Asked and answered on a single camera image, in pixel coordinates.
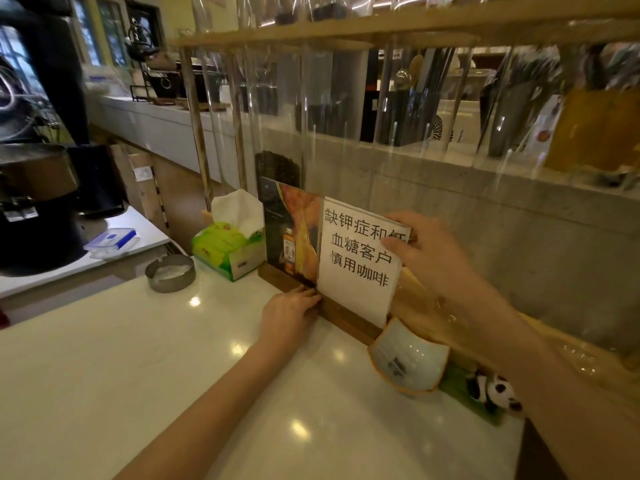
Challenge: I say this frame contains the person's right hand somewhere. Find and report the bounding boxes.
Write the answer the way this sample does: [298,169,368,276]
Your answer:
[381,211,484,306]

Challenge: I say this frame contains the person's left hand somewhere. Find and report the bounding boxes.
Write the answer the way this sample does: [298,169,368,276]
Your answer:
[254,286,323,353]

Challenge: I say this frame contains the white paper sign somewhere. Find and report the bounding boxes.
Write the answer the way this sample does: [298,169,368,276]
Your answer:
[316,196,412,329]

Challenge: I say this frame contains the person's left forearm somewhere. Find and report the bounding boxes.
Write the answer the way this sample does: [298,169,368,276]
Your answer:
[114,336,311,480]

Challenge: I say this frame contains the person's right forearm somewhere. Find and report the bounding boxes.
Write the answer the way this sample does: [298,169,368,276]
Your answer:
[436,275,640,480]

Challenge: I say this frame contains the long wooden sign base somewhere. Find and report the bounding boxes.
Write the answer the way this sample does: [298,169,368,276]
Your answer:
[257,262,384,346]

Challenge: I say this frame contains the dark picture poster sign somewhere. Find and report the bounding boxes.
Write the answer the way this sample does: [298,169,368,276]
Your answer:
[258,177,324,288]

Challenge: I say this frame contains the green tissue box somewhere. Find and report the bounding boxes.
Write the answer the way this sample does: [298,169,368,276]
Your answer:
[191,222,266,282]

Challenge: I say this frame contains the white tissue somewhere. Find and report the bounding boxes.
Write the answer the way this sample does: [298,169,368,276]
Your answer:
[210,189,265,239]

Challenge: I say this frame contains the dark coffee beans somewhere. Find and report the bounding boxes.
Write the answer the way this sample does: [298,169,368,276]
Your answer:
[254,150,304,191]

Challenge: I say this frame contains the black utensil holder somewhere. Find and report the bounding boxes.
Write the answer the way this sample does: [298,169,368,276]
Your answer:
[374,89,442,146]
[486,79,552,158]

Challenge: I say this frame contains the round metal ashtray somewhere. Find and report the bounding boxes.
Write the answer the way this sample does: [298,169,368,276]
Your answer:
[144,254,197,294]

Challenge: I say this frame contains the green figurine base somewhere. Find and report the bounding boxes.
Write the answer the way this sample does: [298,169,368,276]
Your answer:
[439,362,507,427]

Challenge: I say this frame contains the panda figurine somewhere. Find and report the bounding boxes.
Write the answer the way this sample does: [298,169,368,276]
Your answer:
[465,370,524,413]

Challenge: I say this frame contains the white packet with red label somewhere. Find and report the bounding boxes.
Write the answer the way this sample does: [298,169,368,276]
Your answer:
[520,95,565,156]

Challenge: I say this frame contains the brown cardboard box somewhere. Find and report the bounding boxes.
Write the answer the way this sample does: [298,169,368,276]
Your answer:
[110,142,169,231]

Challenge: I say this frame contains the blue and white plastic box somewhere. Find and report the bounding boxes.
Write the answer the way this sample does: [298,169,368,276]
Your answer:
[83,228,141,261]

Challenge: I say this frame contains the yellowish clear plastic sheet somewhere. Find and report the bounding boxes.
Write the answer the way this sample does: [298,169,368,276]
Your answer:
[390,267,640,395]

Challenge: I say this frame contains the wooden tube rack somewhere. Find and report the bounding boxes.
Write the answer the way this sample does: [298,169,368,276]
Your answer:
[172,0,640,215]

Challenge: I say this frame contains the yellow box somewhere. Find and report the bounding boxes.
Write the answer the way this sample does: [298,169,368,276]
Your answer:
[544,87,640,174]

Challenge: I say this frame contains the black coffee roaster machine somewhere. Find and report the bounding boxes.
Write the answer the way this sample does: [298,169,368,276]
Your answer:
[0,0,127,278]

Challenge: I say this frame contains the black wire stand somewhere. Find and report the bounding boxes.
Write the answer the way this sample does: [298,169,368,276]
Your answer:
[124,15,177,103]

